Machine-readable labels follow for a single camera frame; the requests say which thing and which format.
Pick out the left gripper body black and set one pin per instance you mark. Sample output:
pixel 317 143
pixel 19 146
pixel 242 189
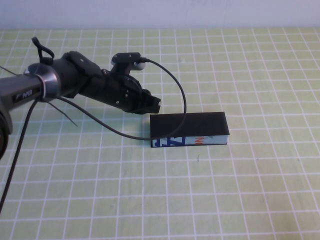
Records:
pixel 120 92

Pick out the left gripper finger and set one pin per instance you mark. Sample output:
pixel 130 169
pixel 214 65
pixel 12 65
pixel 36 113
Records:
pixel 148 109
pixel 153 100

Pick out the left robot arm black grey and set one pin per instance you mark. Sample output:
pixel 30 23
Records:
pixel 22 92

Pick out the black glasses case printed sides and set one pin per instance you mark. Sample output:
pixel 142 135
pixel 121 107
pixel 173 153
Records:
pixel 205 125

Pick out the left camera mount bracket black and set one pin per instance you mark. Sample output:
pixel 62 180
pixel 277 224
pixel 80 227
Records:
pixel 122 68

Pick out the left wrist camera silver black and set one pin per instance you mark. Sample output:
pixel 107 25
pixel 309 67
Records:
pixel 125 57

